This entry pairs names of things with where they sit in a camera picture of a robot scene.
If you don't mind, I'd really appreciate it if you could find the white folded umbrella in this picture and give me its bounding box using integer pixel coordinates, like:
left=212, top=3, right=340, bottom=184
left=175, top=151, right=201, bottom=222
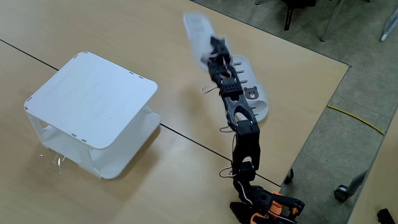
left=379, top=4, right=398, bottom=42

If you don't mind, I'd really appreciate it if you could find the black chair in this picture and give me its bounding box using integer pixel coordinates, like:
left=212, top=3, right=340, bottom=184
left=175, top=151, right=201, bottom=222
left=280, top=0, right=318, bottom=32

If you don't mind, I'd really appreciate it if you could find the white slipper with bear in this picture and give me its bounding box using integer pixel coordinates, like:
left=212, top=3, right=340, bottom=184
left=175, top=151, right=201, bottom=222
left=182, top=11, right=220, bottom=72
left=230, top=54, right=269, bottom=124

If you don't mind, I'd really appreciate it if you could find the black table caster wheel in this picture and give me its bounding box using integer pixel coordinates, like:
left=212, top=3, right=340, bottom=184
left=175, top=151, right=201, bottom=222
left=283, top=168, right=295, bottom=185

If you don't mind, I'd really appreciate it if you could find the yellow cable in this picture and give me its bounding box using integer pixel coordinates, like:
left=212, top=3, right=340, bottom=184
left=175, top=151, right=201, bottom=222
left=326, top=105, right=386, bottom=136

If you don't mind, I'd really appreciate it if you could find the chair leg with caster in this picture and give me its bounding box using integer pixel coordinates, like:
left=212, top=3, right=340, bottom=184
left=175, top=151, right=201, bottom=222
left=334, top=170, right=368, bottom=203

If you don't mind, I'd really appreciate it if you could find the white two-tier plastic box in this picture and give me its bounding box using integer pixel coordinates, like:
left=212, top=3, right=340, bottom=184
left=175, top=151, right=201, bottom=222
left=24, top=51, right=162, bottom=180

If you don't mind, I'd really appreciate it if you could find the small black object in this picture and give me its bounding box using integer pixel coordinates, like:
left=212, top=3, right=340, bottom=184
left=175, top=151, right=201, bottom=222
left=376, top=208, right=396, bottom=224

